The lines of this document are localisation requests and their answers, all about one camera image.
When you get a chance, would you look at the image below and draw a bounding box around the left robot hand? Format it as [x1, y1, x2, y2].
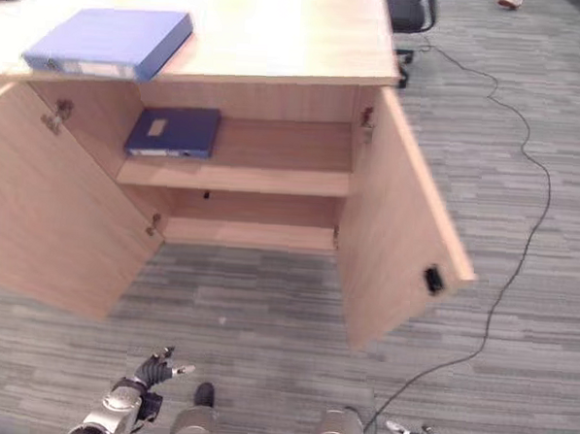
[133, 343, 197, 388]

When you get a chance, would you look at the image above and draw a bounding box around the wooden left cabinet door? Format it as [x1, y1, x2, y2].
[0, 79, 173, 324]

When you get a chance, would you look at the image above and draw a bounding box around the wooden cabinet door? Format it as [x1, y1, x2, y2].
[0, 79, 173, 324]
[331, 83, 488, 358]

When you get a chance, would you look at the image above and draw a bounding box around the wooden cabinet shelf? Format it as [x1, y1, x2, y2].
[115, 110, 356, 199]

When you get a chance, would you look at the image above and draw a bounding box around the wooden right cabinet door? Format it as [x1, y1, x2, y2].
[331, 83, 488, 358]

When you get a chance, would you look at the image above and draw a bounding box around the dark blue file folder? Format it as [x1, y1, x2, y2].
[123, 104, 223, 163]

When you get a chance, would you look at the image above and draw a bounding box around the wooden office cabinet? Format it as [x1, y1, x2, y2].
[0, 0, 405, 258]

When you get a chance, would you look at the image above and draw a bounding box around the light blue file folder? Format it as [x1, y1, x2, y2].
[20, 3, 195, 86]

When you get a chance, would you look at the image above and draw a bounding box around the black office chair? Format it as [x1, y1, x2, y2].
[377, 0, 439, 87]

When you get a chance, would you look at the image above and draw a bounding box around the silver left robot leg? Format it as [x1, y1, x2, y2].
[170, 379, 222, 434]

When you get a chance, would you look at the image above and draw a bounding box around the silver robot leg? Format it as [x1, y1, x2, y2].
[305, 405, 366, 434]
[170, 379, 222, 434]

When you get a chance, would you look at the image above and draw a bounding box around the silver right robot leg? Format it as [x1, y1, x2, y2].
[305, 405, 366, 434]

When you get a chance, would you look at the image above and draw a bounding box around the black door handle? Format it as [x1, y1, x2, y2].
[423, 265, 444, 294]

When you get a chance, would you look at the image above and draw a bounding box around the black floor cable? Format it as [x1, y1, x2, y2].
[362, 34, 560, 434]

